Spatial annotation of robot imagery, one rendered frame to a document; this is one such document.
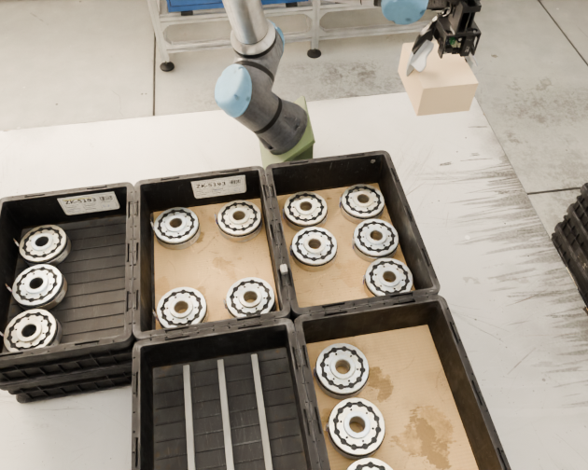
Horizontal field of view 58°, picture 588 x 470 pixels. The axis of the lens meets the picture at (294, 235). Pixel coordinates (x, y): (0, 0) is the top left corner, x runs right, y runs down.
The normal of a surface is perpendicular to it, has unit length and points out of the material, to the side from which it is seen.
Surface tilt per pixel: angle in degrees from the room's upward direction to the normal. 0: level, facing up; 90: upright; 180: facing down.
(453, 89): 90
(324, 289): 0
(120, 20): 0
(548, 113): 0
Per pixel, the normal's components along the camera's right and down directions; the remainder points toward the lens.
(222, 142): 0.00, -0.58
